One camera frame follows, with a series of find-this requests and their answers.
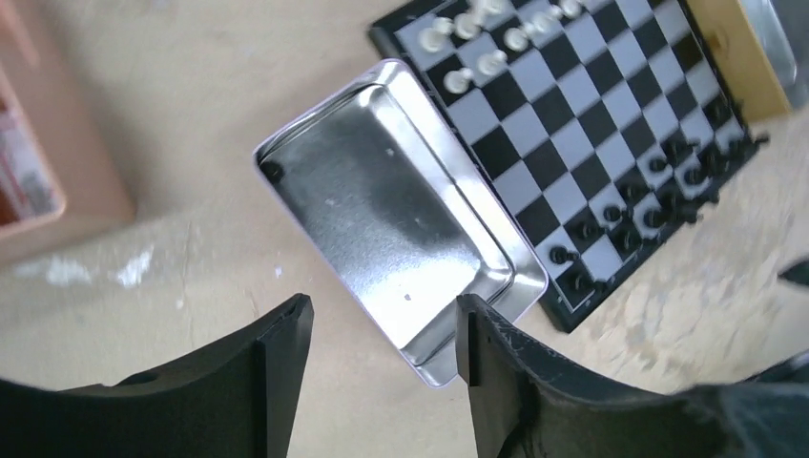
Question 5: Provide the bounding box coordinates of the silver metal tin tray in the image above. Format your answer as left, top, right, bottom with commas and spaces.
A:
254, 59, 549, 387

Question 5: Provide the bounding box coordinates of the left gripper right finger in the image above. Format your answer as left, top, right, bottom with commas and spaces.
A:
456, 294, 808, 457

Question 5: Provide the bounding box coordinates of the black white chess board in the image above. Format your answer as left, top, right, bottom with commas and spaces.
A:
368, 1, 768, 332

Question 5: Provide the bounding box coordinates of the orange plastic file rack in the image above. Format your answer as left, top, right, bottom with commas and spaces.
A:
1, 1, 135, 265

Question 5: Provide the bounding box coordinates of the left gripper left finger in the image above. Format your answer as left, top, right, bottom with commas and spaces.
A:
1, 294, 314, 457

